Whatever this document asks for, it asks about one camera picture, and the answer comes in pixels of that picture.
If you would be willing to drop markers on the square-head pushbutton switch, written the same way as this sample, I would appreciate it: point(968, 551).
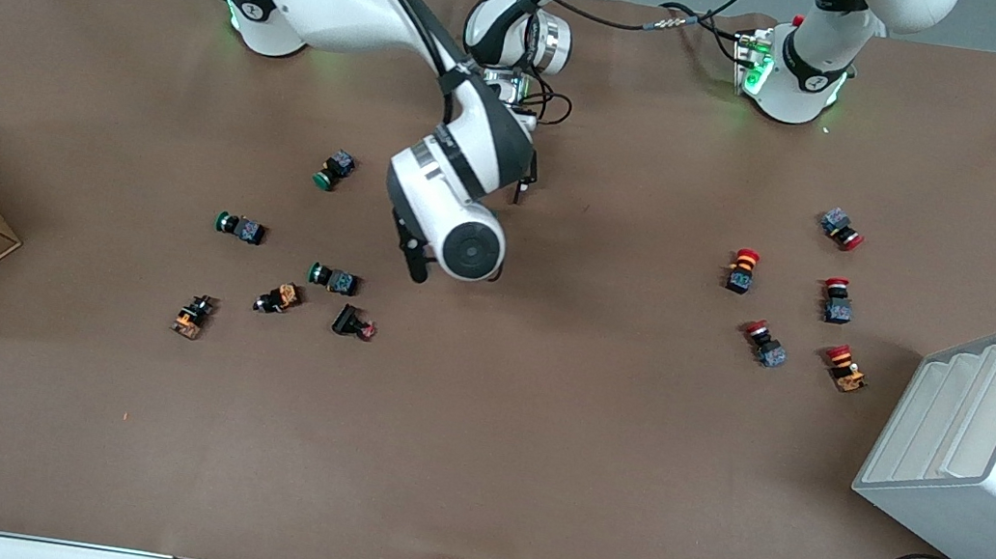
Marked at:
point(353, 323)

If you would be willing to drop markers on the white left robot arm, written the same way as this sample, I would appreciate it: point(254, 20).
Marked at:
point(801, 64)

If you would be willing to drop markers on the red mushroom button blue block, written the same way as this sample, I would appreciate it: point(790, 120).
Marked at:
point(837, 300)
point(843, 229)
point(766, 344)

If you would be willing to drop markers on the red button with orange block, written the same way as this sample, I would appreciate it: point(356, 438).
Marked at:
point(844, 366)

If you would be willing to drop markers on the black switch with orange block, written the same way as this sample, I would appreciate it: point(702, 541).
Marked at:
point(192, 315)

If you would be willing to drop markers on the green mushroom pushbutton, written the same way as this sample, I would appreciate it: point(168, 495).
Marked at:
point(240, 228)
point(333, 169)
point(332, 278)

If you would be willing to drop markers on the black orange push button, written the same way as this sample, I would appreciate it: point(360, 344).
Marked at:
point(278, 298)

